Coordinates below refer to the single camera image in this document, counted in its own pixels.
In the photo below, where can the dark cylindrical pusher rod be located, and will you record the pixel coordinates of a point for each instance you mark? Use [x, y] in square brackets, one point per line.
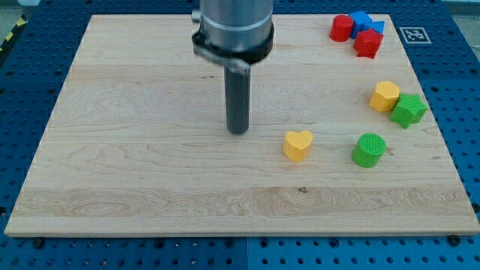
[237, 93]

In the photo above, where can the yellow heart block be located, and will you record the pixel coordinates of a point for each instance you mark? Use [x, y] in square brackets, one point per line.
[297, 145]

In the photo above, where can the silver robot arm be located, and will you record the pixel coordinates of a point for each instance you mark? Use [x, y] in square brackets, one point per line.
[235, 34]

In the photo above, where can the yellow hexagon block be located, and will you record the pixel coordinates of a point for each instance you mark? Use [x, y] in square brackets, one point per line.
[385, 96]

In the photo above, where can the red cylinder block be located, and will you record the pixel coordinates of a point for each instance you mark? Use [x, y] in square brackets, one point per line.
[341, 28]

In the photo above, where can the wooden board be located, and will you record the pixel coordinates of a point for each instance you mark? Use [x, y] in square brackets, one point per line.
[137, 143]

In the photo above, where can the red star block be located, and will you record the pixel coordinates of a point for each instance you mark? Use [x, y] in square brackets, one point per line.
[367, 43]

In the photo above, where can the blue cube block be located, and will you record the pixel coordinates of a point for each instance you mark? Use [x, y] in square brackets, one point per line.
[359, 18]

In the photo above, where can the green cylinder block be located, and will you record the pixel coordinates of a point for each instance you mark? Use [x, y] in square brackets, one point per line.
[368, 150]

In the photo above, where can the blue block behind star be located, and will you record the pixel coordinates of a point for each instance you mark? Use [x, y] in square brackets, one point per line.
[377, 26]

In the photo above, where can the green star block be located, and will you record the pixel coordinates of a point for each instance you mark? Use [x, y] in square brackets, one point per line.
[409, 109]

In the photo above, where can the white fiducial marker tag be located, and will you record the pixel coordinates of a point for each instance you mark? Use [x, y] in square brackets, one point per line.
[415, 35]

